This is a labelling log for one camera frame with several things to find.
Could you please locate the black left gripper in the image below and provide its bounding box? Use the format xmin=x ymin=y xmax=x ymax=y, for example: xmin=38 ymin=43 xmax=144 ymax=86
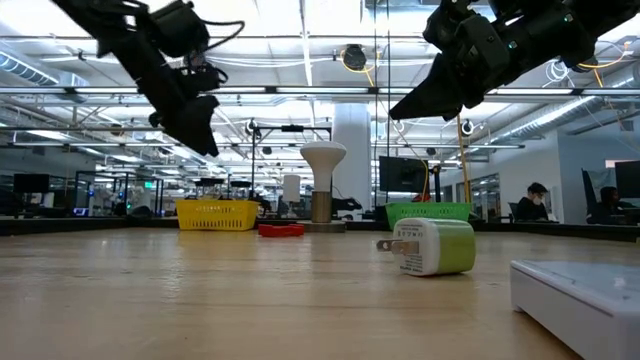
xmin=117 ymin=37 xmax=220 ymax=157

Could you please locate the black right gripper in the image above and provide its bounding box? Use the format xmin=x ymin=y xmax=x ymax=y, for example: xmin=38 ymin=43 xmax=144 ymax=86
xmin=389 ymin=4 xmax=596 ymax=121

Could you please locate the white sand hourglass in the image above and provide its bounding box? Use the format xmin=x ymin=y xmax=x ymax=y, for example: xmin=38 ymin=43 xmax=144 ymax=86
xmin=193 ymin=177 xmax=225 ymax=201

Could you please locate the yellow plastic basket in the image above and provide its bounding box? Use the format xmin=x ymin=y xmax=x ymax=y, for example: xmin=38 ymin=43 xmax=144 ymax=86
xmin=174 ymin=198 xmax=261 ymax=232

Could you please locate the black background monitor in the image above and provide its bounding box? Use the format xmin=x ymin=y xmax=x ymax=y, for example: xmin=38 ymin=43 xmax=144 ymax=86
xmin=378 ymin=155 xmax=429 ymax=194

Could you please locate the white background cylinder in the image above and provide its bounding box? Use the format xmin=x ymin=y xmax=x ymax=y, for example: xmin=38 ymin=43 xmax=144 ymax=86
xmin=281 ymin=173 xmax=302 ymax=204

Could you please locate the white bulb lamp brass base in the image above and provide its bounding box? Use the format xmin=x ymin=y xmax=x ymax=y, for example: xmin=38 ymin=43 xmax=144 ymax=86
xmin=299 ymin=140 xmax=348 ymax=234

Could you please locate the green plastic basket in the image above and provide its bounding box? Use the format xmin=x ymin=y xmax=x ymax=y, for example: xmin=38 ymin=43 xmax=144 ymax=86
xmin=385 ymin=201 xmax=474 ymax=230

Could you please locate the red pocket calculator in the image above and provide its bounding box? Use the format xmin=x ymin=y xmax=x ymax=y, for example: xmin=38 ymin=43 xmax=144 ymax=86
xmin=257 ymin=222 xmax=306 ymax=239

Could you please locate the person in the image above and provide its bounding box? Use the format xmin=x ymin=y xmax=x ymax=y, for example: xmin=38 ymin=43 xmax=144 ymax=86
xmin=514 ymin=181 xmax=551 ymax=224
xmin=589 ymin=185 xmax=636 ymax=225

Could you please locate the black background device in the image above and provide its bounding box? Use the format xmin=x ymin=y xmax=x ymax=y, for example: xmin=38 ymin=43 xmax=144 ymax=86
xmin=331 ymin=196 xmax=363 ymax=212

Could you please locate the white rectangular box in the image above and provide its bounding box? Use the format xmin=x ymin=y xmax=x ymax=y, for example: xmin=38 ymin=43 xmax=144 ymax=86
xmin=509 ymin=258 xmax=640 ymax=360

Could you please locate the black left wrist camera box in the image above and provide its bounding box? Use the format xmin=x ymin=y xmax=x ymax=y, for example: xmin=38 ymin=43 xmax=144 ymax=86
xmin=182 ymin=62 xmax=229 ymax=94

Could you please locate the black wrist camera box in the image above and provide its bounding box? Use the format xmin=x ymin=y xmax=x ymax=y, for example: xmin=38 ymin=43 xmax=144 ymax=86
xmin=422 ymin=0 xmax=476 ymax=51
xmin=182 ymin=62 xmax=229 ymax=94

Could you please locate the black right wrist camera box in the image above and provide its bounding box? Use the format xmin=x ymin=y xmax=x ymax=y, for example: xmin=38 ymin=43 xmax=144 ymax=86
xmin=422 ymin=0 xmax=476 ymax=51

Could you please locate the thin yellow background cable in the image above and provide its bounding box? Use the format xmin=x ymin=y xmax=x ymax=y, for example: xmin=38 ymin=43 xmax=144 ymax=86
xmin=421 ymin=158 xmax=432 ymax=202

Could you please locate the black ceiling cable reel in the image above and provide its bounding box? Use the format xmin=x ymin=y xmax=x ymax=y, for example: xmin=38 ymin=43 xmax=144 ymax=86
xmin=341 ymin=43 xmax=369 ymax=71

